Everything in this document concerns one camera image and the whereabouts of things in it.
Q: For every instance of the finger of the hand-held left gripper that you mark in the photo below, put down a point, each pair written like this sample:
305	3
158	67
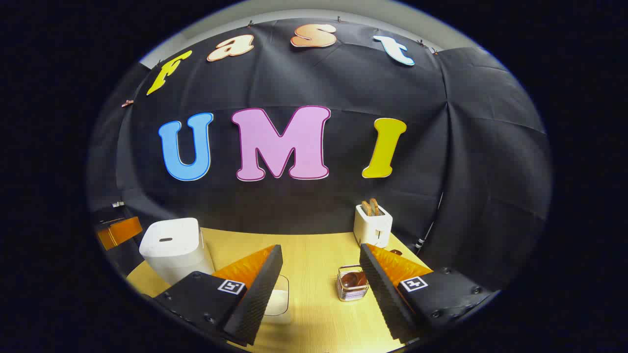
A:
120	231

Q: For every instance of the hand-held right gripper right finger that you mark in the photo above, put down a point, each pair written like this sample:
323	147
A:
380	294

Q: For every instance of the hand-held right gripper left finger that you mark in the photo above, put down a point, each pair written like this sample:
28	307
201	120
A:
260	294

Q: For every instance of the brown wooden spoon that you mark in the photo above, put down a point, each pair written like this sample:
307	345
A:
352	280

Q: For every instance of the white rice cooker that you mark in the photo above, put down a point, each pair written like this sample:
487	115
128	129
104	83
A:
171	245

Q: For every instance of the white toaster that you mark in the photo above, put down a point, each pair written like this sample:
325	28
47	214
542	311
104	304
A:
372	228

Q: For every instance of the brown toast slice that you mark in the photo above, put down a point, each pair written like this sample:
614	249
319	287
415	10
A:
366	208
374	207

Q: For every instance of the black backdrop cloth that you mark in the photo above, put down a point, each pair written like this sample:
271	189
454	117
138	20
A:
343	206

